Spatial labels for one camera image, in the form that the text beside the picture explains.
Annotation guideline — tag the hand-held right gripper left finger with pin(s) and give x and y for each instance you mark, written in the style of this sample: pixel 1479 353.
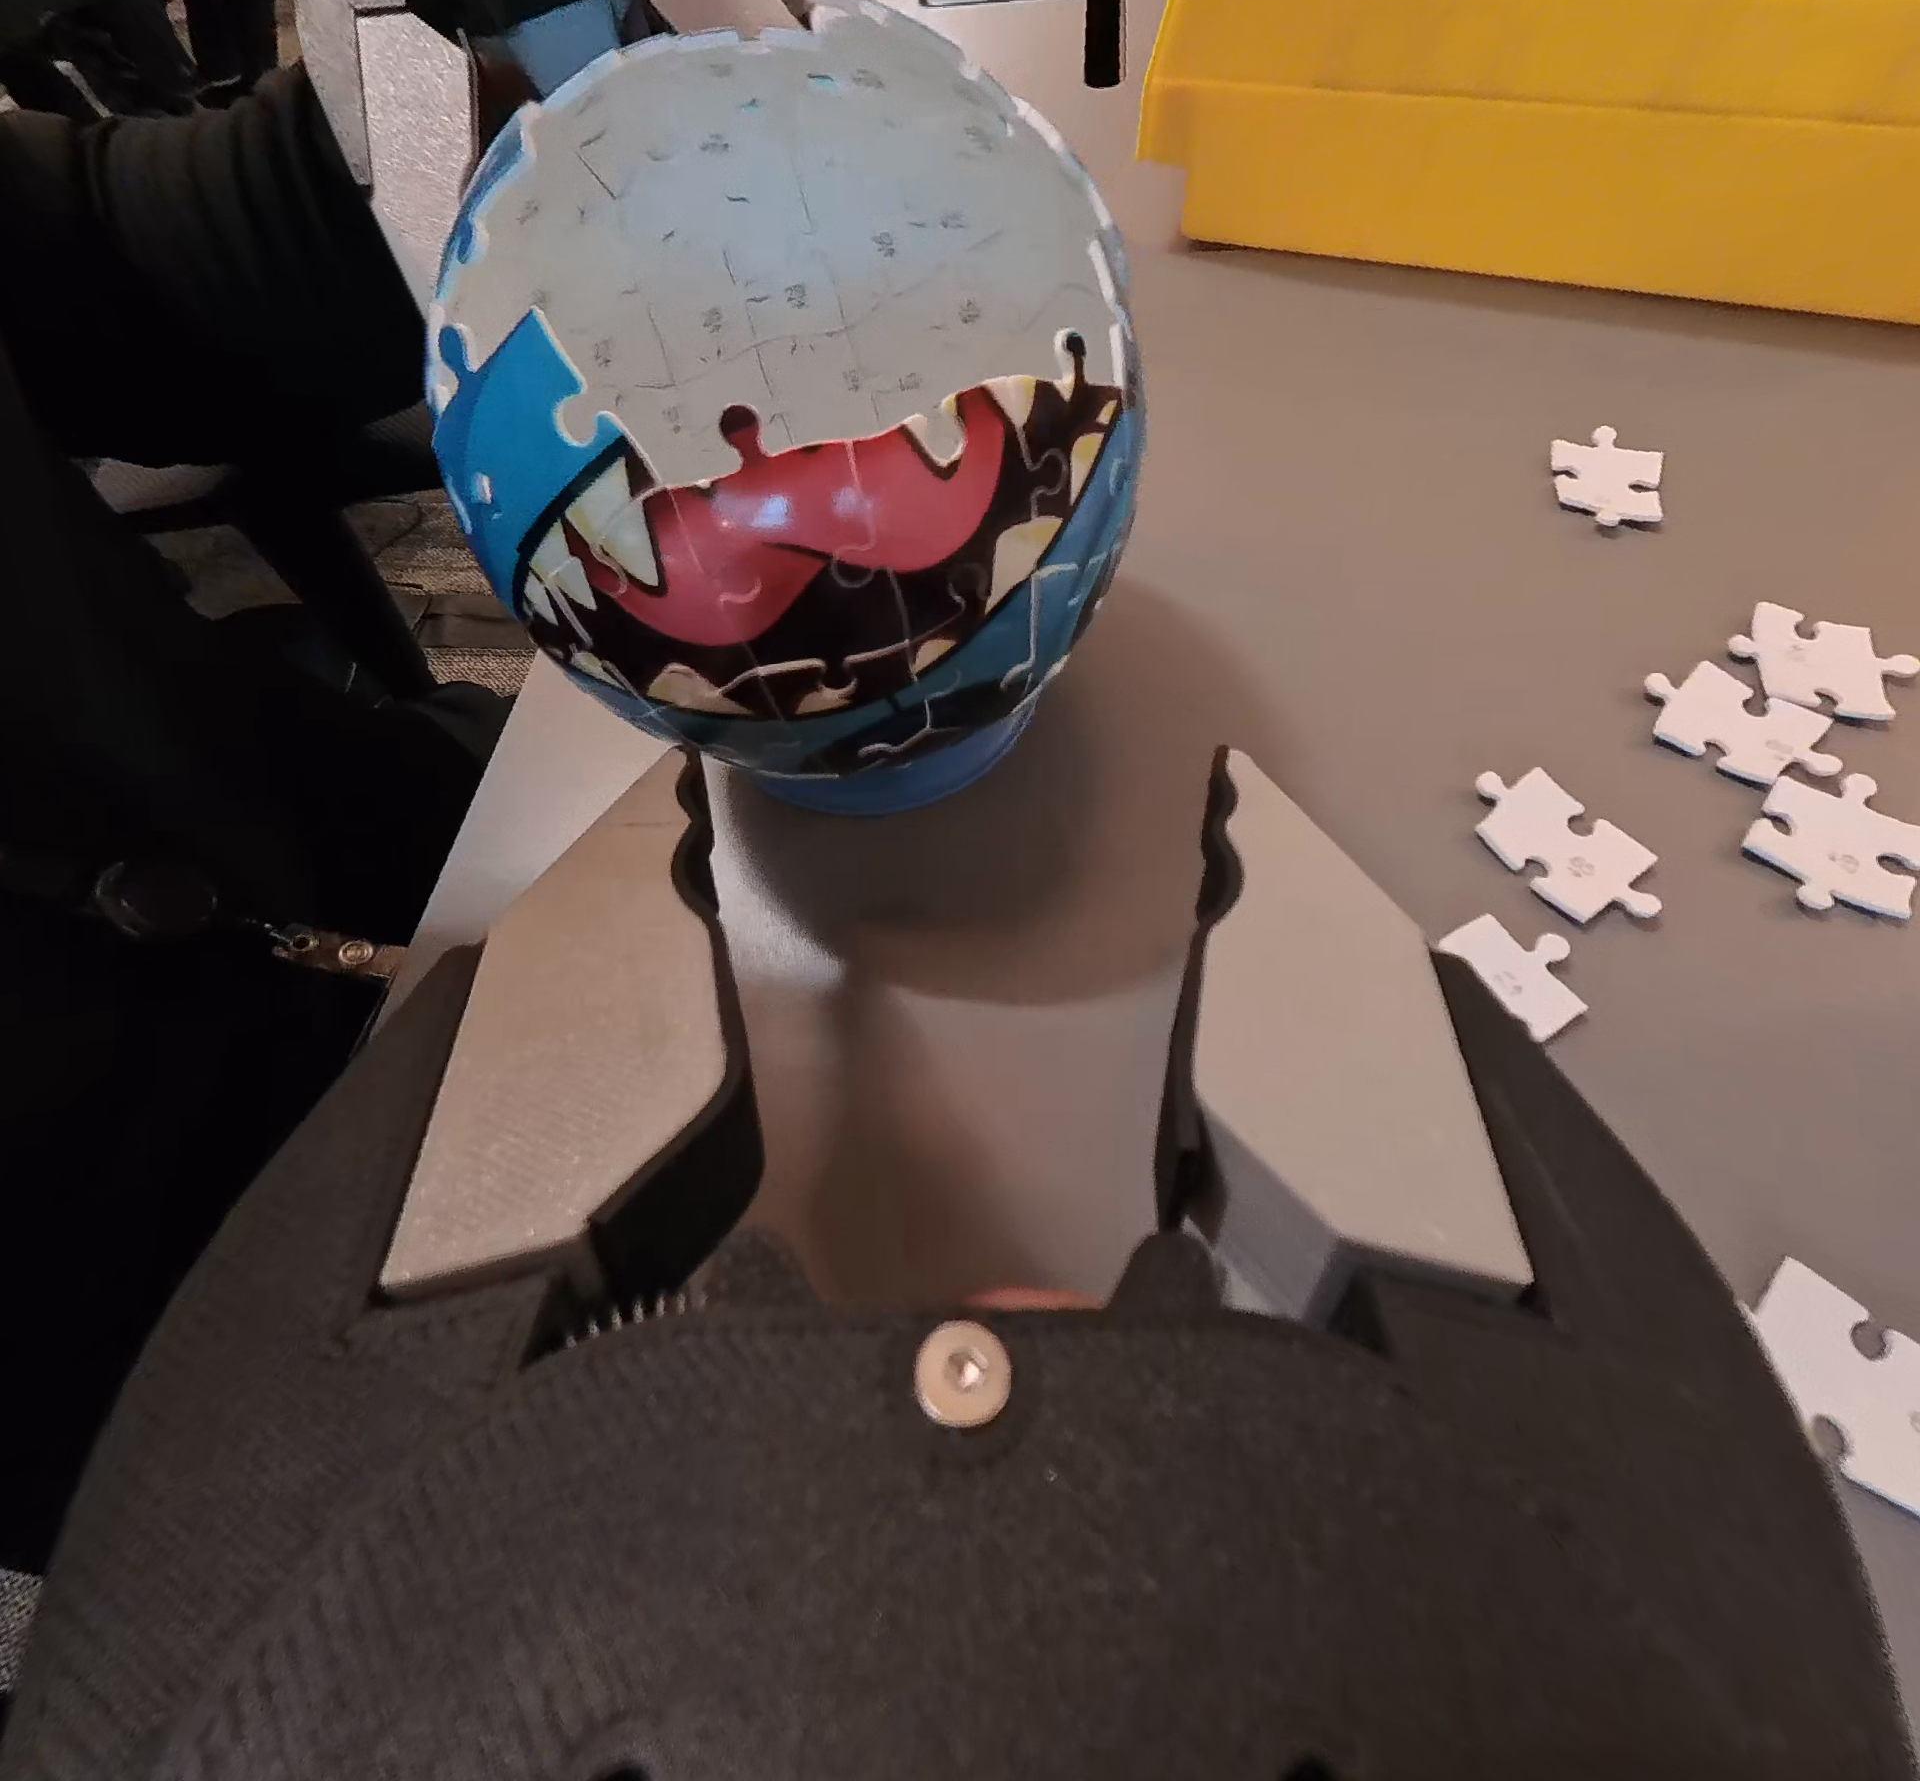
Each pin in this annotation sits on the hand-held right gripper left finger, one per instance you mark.
pixel 571 1061

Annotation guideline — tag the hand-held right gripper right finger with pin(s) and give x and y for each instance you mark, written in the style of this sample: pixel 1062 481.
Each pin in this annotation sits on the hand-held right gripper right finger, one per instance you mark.
pixel 1318 1061

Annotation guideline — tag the blue puzzle ball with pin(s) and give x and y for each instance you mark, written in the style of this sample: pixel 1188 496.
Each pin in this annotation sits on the blue puzzle ball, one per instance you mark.
pixel 777 236

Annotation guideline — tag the white puzzle pieces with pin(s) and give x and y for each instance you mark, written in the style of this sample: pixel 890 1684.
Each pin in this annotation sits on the white puzzle pieces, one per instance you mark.
pixel 1567 844

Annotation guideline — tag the person's left forearm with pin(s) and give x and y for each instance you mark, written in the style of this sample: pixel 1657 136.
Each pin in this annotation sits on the person's left forearm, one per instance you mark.
pixel 195 253

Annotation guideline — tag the black badge reel clip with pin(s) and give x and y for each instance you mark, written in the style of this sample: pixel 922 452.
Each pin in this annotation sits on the black badge reel clip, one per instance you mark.
pixel 143 898

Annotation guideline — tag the yellow plastic bin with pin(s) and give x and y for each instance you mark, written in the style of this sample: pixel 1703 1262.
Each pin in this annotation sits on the yellow plastic bin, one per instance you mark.
pixel 1497 85

